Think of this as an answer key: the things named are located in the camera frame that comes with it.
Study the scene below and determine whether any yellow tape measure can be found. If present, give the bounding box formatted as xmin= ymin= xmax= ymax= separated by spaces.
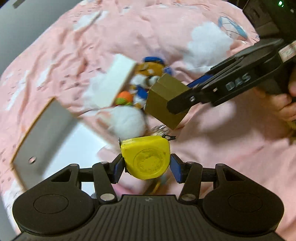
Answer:
xmin=120 ymin=134 xmax=176 ymax=180

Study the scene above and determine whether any gold glitter box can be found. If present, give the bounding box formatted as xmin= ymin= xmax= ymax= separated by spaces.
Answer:
xmin=145 ymin=74 xmax=189 ymax=130

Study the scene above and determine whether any person's right hand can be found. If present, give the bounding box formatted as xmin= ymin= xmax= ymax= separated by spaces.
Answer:
xmin=253 ymin=72 xmax=295 ymax=123

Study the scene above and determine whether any white round plush toy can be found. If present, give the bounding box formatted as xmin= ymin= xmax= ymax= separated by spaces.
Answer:
xmin=98 ymin=106 xmax=147 ymax=140

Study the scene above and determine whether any orange-edged white cardboard box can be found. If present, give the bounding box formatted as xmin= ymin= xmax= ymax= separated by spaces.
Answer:
xmin=11 ymin=98 xmax=107 ymax=190

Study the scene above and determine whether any orange crochet carrot toy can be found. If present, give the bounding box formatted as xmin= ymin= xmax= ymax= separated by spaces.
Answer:
xmin=115 ymin=91 xmax=133 ymax=106

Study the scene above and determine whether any white rectangular box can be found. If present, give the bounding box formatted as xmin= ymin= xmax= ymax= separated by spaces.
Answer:
xmin=83 ymin=54 xmax=137 ymax=109

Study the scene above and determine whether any brown raccoon plush blue hat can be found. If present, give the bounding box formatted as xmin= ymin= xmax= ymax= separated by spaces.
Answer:
xmin=129 ymin=56 xmax=173 ymax=109

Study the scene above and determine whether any pink cloud-print bed duvet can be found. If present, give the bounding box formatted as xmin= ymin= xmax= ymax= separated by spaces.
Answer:
xmin=1 ymin=1 xmax=295 ymax=240

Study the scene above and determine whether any silver key ring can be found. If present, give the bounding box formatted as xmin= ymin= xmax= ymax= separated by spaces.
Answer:
xmin=150 ymin=124 xmax=172 ymax=136

